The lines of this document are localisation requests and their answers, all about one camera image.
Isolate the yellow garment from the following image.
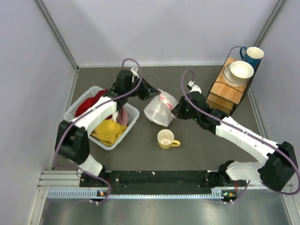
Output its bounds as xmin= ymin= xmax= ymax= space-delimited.
xmin=91 ymin=120 xmax=127 ymax=146

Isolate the white pink mesh laundry bag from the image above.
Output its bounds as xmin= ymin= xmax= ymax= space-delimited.
xmin=144 ymin=89 xmax=178 ymax=127

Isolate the blue white mug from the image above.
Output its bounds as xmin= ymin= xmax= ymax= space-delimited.
xmin=240 ymin=46 xmax=264 ymax=70

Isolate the red garment in basket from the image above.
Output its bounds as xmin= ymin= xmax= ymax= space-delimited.
xmin=75 ymin=89 xmax=108 ymax=117

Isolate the white dark-rimmed plate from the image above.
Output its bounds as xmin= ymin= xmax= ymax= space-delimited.
xmin=223 ymin=64 xmax=249 ymax=87

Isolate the yellow mug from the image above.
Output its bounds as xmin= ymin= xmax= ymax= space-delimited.
xmin=157 ymin=129 xmax=181 ymax=150

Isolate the white bowl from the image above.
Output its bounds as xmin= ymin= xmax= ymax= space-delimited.
xmin=229 ymin=60 xmax=254 ymax=83

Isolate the grey cable duct rail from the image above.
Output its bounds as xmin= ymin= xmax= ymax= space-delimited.
xmin=47 ymin=189 xmax=237 ymax=199

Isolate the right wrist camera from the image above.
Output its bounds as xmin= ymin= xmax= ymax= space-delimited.
xmin=187 ymin=80 xmax=202 ymax=94

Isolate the pink garment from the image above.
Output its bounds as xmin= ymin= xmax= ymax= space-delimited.
xmin=117 ymin=107 xmax=128 ymax=126

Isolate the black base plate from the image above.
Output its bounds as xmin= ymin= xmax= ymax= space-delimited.
xmin=79 ymin=170 xmax=237 ymax=195

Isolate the black wire wooden rack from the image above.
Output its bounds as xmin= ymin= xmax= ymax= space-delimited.
xmin=206 ymin=51 xmax=253 ymax=115

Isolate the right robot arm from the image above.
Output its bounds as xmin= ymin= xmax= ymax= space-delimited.
xmin=172 ymin=91 xmax=300 ymax=192

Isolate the white plastic laundry basket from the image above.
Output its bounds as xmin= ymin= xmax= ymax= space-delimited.
xmin=63 ymin=86 xmax=140 ymax=150

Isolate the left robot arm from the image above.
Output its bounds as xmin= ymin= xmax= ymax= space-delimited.
xmin=55 ymin=69 xmax=161 ymax=186

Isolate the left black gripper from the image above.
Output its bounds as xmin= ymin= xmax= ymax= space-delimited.
xmin=125 ymin=75 xmax=160 ymax=100

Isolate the white red-trimmed garment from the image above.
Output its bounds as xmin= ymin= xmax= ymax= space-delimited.
xmin=112 ymin=111 xmax=119 ymax=122

